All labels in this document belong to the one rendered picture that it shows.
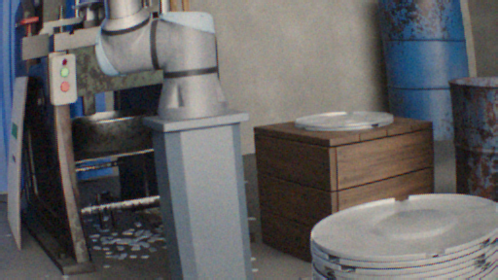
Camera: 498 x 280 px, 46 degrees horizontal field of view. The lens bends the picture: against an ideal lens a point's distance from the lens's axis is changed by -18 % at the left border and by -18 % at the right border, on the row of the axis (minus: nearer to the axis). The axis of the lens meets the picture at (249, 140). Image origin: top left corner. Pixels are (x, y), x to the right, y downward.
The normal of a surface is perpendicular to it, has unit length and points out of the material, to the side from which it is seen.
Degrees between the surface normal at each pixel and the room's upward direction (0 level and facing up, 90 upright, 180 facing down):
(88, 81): 90
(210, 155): 90
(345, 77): 90
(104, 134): 105
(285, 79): 90
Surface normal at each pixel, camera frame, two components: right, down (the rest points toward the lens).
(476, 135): -0.88, 0.18
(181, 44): -0.06, 0.15
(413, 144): 0.45, 0.09
